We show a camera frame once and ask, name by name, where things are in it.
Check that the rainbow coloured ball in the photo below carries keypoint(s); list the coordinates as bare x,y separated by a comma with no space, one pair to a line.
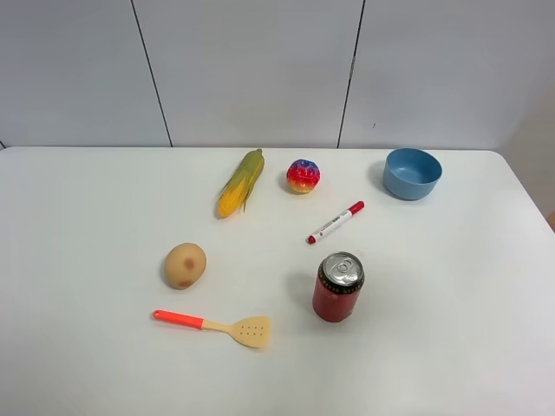
303,176

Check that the corn cob with husk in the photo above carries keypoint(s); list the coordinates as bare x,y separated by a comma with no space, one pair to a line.
239,187

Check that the red white marker pen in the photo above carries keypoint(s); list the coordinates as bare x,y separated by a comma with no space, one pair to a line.
335,223

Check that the red soda can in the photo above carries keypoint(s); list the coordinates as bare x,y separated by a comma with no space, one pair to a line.
340,277

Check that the brown potato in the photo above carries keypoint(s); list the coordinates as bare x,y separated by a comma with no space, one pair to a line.
184,265

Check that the blue bowl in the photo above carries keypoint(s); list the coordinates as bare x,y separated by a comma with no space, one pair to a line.
411,174

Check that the orange handled beige spatula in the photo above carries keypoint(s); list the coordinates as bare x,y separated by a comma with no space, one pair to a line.
252,332

